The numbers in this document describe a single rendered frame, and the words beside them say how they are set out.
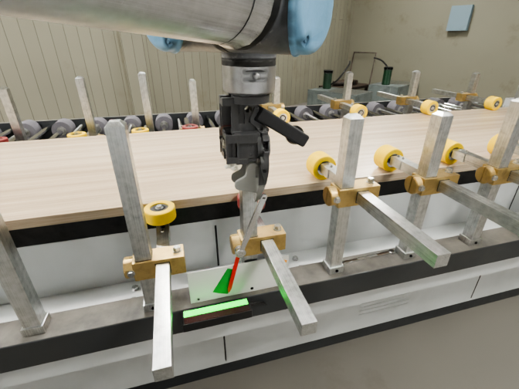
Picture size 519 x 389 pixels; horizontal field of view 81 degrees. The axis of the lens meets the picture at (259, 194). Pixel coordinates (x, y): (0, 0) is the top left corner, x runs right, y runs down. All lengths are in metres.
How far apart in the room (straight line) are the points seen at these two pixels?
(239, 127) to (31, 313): 0.62
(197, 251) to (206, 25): 0.83
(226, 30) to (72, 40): 4.35
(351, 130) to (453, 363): 1.31
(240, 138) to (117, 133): 0.23
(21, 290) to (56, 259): 0.23
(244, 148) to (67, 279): 0.73
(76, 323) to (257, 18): 0.78
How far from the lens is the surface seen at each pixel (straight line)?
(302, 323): 0.58
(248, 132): 0.55
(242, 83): 0.51
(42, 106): 4.56
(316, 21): 0.34
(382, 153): 1.10
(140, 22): 0.24
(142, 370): 1.40
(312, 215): 1.06
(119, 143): 0.63
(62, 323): 0.91
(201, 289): 0.81
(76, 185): 1.09
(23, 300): 0.86
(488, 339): 1.98
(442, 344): 1.84
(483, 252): 1.25
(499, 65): 7.42
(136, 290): 1.04
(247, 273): 0.81
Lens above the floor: 1.30
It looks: 27 degrees down
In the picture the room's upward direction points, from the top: straight up
